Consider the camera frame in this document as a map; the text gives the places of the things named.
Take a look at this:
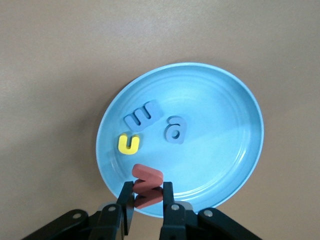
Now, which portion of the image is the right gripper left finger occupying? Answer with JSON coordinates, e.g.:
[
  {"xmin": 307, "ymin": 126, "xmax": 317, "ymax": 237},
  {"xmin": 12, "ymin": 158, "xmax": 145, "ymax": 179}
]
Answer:
[{"xmin": 19, "ymin": 181, "xmax": 135, "ymax": 240}]

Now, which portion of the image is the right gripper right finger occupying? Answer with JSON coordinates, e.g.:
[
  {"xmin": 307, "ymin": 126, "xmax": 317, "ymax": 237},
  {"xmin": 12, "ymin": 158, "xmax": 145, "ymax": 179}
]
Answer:
[{"xmin": 159, "ymin": 181, "xmax": 263, "ymax": 240}]

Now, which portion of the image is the red letter w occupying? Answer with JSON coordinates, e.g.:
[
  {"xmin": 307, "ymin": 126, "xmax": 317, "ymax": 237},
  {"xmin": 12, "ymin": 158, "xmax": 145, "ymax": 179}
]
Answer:
[{"xmin": 131, "ymin": 163, "xmax": 165, "ymax": 210}]

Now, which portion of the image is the yellow letter u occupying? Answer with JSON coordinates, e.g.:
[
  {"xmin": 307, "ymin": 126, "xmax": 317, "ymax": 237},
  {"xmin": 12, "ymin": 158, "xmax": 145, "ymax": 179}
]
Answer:
[{"xmin": 117, "ymin": 133, "xmax": 141, "ymax": 156}]

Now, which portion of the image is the blue lowercase letter q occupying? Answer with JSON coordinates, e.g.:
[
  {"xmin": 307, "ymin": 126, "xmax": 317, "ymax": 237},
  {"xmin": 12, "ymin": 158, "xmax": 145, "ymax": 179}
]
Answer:
[{"xmin": 163, "ymin": 115, "xmax": 189, "ymax": 146}]

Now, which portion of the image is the blue letter m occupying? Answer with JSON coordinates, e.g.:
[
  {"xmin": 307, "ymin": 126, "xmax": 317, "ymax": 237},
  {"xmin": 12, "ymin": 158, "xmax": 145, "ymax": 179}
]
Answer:
[{"xmin": 124, "ymin": 100, "xmax": 164, "ymax": 133}]

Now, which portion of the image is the blue plate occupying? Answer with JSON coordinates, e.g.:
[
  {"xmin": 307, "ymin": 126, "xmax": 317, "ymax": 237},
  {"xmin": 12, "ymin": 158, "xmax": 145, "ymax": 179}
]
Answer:
[{"xmin": 96, "ymin": 62, "xmax": 265, "ymax": 219}]

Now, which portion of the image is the brown table cover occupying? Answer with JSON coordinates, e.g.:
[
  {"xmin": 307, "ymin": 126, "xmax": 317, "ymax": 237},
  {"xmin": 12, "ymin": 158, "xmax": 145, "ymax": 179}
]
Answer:
[{"xmin": 0, "ymin": 0, "xmax": 320, "ymax": 240}]

